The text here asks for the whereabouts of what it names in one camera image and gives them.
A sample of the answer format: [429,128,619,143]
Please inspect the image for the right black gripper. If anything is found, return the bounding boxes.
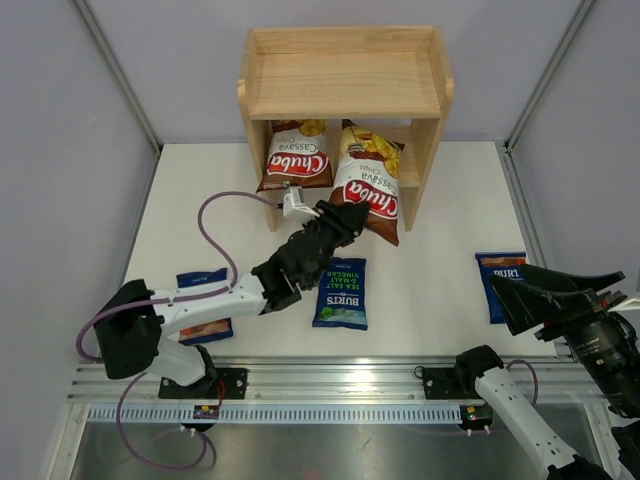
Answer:
[489,260,640,414]

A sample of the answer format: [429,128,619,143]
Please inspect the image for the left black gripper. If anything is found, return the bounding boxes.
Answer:
[301,201,369,289]

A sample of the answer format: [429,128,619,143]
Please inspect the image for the Chuba cassava chips bag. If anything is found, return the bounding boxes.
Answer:
[257,119,333,192]
[329,119,405,246]

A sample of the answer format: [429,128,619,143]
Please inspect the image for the blue Burts sea salt bag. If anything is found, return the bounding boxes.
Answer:
[312,257,368,331]

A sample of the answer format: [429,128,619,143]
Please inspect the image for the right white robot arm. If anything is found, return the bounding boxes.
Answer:
[453,264,639,479]

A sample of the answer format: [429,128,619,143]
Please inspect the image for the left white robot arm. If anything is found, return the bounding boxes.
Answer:
[93,201,370,398]

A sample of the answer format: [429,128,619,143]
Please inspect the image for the blue Burts spicy chilli bag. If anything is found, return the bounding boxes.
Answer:
[475,251,527,324]

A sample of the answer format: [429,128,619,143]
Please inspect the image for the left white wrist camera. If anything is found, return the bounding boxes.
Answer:
[279,186,319,224]

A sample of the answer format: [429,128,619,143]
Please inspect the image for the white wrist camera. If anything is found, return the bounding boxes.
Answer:
[610,295,640,312]
[279,186,319,224]

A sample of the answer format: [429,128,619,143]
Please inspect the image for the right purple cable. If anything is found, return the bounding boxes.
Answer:
[504,358,541,431]

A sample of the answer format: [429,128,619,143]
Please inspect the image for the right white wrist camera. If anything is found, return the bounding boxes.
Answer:
[610,295,640,312]

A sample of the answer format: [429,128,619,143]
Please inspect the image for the aluminium mounting rail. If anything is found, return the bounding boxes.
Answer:
[66,356,604,404]

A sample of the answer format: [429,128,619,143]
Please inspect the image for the white slotted cable duct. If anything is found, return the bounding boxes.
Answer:
[88,403,462,425]

